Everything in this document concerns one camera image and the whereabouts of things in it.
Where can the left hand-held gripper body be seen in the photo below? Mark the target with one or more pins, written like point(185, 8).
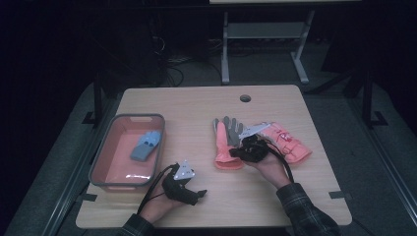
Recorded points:
point(180, 190)

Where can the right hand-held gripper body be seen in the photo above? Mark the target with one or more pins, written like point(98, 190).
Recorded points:
point(255, 150)

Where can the pink and grey glove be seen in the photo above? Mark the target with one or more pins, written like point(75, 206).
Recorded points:
point(224, 147)

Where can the small blue grey glove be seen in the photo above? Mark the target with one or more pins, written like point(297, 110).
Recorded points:
point(142, 150)

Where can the pink basin with grey rim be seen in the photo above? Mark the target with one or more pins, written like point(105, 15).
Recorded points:
point(118, 167)

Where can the person's right hand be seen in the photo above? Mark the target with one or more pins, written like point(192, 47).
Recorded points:
point(272, 170)

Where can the person's left hand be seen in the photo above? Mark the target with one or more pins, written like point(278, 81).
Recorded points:
point(159, 206)

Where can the pink white padded glove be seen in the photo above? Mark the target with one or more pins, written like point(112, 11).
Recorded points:
point(291, 144)

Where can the black tape strip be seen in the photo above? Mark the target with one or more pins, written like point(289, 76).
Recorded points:
point(340, 195)
point(88, 197)

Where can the grey metal stand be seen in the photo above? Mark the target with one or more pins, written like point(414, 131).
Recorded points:
point(262, 30)

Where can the black stand post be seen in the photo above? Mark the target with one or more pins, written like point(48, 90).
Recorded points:
point(368, 98)
point(97, 98)

